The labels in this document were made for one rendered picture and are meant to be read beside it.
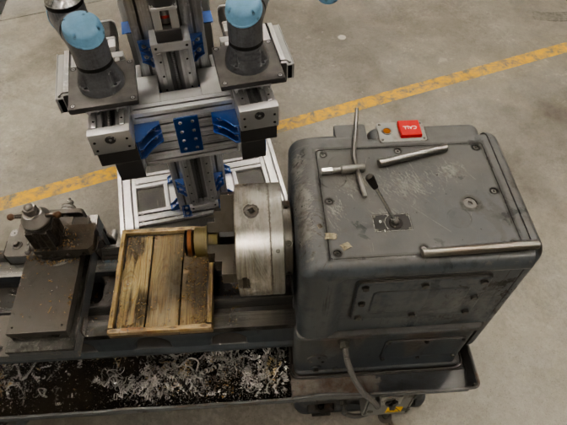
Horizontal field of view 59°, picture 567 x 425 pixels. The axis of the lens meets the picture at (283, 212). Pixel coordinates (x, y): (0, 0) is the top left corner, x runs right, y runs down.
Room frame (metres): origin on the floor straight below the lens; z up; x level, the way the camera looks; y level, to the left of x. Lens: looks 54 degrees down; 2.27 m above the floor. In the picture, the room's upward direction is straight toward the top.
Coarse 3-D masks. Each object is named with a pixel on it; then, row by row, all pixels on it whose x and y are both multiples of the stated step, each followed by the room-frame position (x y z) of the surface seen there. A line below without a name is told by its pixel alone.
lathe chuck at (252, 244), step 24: (240, 192) 0.83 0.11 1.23; (264, 192) 0.83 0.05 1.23; (240, 216) 0.75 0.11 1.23; (264, 216) 0.75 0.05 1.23; (240, 240) 0.69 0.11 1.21; (264, 240) 0.69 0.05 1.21; (240, 264) 0.65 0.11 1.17; (264, 264) 0.65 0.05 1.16; (240, 288) 0.62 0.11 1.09; (264, 288) 0.63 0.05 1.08
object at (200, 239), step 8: (184, 232) 0.78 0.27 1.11; (192, 232) 0.78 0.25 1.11; (200, 232) 0.78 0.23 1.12; (184, 240) 0.76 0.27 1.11; (192, 240) 0.76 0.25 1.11; (200, 240) 0.75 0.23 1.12; (208, 240) 0.76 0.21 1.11; (216, 240) 0.76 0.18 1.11; (184, 248) 0.74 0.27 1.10; (192, 248) 0.74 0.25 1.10; (200, 248) 0.74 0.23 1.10; (200, 256) 0.73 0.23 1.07
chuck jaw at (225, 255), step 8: (208, 248) 0.74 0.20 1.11; (216, 248) 0.74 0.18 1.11; (224, 248) 0.74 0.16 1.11; (232, 248) 0.74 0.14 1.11; (208, 256) 0.72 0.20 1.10; (216, 256) 0.71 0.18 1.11; (224, 256) 0.71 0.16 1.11; (232, 256) 0.71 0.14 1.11; (216, 264) 0.69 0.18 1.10; (224, 264) 0.68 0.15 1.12; (232, 264) 0.68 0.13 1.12; (224, 272) 0.65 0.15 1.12; (232, 272) 0.65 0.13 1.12; (224, 280) 0.64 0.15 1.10; (232, 280) 0.64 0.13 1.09; (240, 280) 0.63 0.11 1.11; (248, 280) 0.64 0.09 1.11
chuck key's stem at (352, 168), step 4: (352, 164) 0.89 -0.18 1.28; (356, 164) 0.89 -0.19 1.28; (360, 164) 0.89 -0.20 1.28; (324, 168) 0.88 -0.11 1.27; (328, 168) 0.88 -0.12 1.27; (332, 168) 0.88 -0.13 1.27; (336, 168) 0.88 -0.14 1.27; (340, 168) 0.88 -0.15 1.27; (344, 168) 0.88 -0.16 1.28; (348, 168) 0.88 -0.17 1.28; (352, 168) 0.88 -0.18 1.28; (356, 168) 0.88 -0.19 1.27; (360, 168) 0.88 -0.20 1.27; (364, 168) 0.88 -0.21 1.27; (324, 172) 0.87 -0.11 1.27; (328, 172) 0.87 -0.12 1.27; (332, 172) 0.87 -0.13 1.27; (336, 172) 0.87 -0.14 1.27; (340, 172) 0.87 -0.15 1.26; (344, 172) 0.87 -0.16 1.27; (348, 172) 0.87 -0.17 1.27; (352, 172) 0.87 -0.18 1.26
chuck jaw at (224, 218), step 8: (224, 192) 0.87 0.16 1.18; (232, 192) 0.87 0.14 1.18; (224, 200) 0.84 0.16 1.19; (232, 200) 0.84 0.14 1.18; (216, 208) 0.84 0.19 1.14; (224, 208) 0.82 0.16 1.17; (232, 208) 0.83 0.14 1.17; (216, 216) 0.81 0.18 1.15; (224, 216) 0.81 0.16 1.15; (232, 216) 0.81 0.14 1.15; (208, 224) 0.79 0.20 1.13; (216, 224) 0.80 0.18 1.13; (224, 224) 0.80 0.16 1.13; (232, 224) 0.80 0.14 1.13; (208, 232) 0.78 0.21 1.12; (216, 232) 0.78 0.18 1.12
